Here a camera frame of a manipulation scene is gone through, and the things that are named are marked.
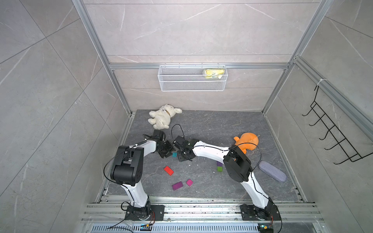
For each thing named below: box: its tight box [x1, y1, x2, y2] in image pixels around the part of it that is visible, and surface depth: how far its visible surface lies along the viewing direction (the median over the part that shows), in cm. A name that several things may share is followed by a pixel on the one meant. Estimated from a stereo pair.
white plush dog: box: [148, 103, 183, 130], surface depth 109 cm
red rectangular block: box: [163, 166, 175, 176], surface depth 90 cm
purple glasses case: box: [257, 160, 288, 183], surface depth 87 cm
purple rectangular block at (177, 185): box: [171, 181, 184, 191], surface depth 84 cm
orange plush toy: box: [233, 132, 259, 154], surface depth 97 cm
